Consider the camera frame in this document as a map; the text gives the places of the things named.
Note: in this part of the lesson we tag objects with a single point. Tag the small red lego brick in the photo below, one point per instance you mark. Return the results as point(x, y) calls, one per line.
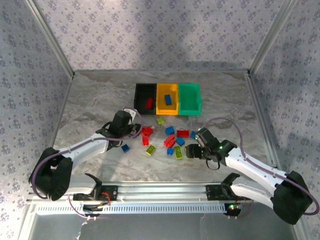
point(143, 132)

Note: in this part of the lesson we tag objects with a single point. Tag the long lime lego brick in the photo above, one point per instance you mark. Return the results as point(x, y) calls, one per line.
point(178, 152)

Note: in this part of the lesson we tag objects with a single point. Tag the long red lego brick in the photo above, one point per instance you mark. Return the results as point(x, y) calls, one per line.
point(183, 133)

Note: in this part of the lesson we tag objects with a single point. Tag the small blue lego brick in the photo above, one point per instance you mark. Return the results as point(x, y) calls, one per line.
point(170, 151)

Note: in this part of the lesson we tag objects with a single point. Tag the small lime lego brick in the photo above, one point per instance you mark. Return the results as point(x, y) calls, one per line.
point(160, 121)

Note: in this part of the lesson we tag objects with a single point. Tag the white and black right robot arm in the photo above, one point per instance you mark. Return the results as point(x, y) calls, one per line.
point(255, 166)

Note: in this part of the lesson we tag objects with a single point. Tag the black plastic bin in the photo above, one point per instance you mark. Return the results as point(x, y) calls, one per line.
point(140, 95)

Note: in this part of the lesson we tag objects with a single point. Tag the yellow plastic bin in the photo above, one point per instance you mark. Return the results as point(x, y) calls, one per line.
point(175, 100)

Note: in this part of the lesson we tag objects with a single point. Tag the green plastic bin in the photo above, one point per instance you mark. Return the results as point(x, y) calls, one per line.
point(190, 100)

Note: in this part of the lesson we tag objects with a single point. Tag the grey metal panel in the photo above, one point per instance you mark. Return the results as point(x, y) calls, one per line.
point(160, 227)

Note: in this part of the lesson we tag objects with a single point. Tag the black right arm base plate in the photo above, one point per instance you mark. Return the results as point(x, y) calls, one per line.
point(212, 192)

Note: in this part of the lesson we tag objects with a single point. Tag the aluminium mounting rail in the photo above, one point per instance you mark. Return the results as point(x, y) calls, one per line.
point(160, 191)

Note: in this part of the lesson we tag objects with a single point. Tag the thin aluminium side rail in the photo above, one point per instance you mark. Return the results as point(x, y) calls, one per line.
point(59, 120)

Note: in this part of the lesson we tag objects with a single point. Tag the wide aluminium side rail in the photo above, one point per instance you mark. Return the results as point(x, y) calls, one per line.
point(261, 120)

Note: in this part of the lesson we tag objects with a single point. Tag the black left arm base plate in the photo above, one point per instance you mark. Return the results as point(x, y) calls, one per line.
point(110, 193)

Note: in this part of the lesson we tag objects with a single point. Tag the aluminium frame post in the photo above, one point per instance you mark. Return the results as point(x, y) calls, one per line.
point(52, 37)
point(271, 37)

